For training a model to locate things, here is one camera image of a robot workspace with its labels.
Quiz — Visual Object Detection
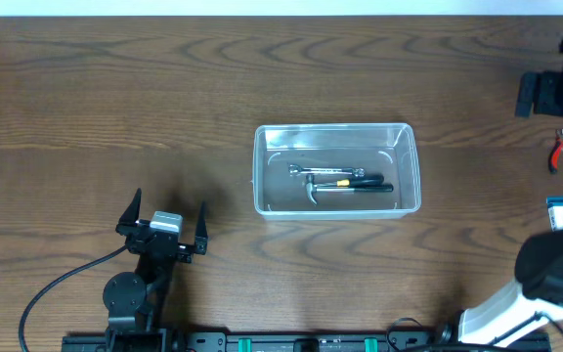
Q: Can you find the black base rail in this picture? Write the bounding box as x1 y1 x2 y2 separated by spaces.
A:
61 328 551 352

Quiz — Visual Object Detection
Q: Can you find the black yellow screwdriver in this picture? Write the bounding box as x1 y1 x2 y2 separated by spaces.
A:
320 174 384 188

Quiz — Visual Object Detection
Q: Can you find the silver combination wrench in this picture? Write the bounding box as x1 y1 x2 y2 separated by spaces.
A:
288 164 366 178

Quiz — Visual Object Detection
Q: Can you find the blue white drill bit box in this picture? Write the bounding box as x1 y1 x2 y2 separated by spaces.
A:
546 197 563 231

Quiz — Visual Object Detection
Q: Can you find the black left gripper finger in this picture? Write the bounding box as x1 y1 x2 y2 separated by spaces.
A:
195 202 208 255
115 188 142 234

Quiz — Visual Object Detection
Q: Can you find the clear plastic container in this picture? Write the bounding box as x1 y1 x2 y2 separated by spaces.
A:
252 123 422 220

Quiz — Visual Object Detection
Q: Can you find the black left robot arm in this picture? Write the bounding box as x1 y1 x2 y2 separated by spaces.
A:
103 190 208 351

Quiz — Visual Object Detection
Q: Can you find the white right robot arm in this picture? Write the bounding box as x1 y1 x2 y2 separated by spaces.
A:
434 40 563 351

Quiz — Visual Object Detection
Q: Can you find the black handled hammer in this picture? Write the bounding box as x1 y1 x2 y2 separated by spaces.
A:
305 175 394 205

